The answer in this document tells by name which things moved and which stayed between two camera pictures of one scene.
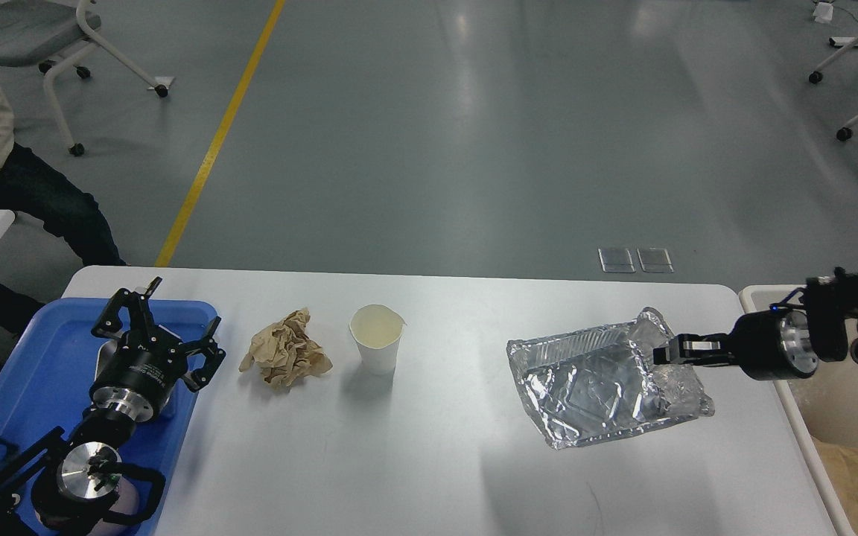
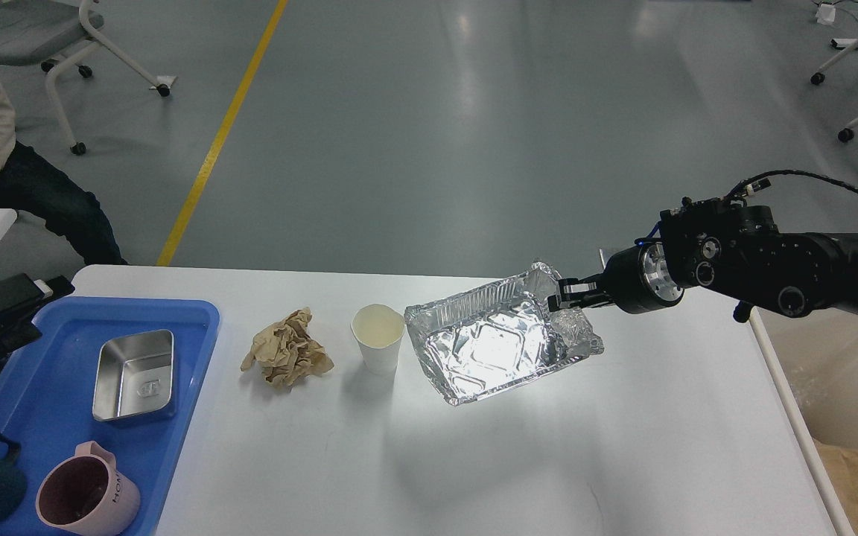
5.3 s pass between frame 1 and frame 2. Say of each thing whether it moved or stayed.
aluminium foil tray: moved
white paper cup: stayed
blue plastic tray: stayed
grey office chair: stayed
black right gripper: moved
